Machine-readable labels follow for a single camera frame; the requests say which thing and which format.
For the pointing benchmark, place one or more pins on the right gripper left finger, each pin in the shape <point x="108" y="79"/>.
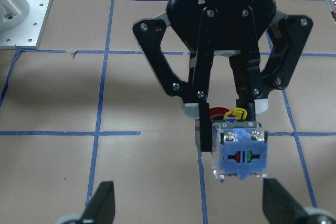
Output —
<point x="100" y="209"/>

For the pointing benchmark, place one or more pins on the red emergency stop button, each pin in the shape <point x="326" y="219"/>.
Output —
<point x="239" y="147"/>

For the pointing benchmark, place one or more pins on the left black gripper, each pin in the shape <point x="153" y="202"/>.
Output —
<point x="208" y="25"/>

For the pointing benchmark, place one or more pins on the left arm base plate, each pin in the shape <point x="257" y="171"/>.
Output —
<point x="23" y="22"/>

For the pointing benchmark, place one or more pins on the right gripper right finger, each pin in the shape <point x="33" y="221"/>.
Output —
<point x="280" y="207"/>

